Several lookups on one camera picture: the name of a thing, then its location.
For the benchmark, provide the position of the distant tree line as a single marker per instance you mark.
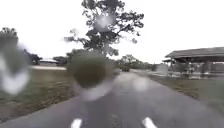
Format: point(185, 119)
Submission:
point(133, 62)

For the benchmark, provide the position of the tall spreading tree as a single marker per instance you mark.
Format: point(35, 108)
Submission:
point(106, 23)

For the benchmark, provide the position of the grey asphalt path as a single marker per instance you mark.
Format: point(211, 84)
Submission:
point(133, 106)

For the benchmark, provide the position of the small pale-roofed building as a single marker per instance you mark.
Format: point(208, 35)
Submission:
point(48, 61)

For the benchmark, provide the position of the pale cross road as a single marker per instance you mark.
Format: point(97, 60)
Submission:
point(48, 67)

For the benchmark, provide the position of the robot's own part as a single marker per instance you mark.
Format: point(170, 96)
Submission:
point(76, 123)
point(148, 123)

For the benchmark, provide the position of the grass verge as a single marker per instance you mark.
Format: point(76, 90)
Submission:
point(200, 88)
point(43, 88)

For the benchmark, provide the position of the dark bushes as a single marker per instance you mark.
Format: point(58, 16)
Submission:
point(31, 58)

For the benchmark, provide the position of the long low open shelter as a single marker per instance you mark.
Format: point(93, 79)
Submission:
point(196, 61)

